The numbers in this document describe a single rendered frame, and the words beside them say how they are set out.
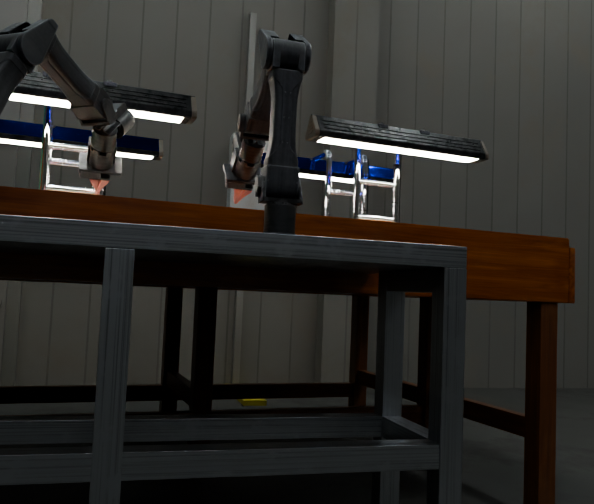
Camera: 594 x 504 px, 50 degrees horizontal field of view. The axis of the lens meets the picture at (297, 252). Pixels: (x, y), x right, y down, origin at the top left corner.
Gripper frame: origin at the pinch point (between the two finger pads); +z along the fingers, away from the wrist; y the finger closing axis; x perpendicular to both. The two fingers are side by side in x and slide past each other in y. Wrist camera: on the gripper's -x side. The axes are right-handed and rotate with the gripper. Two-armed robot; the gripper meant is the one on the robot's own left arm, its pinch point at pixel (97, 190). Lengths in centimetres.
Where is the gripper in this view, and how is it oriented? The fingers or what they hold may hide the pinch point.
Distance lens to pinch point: 171.6
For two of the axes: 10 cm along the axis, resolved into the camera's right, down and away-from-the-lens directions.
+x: 2.1, 7.2, -6.6
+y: -9.3, -0.7, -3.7
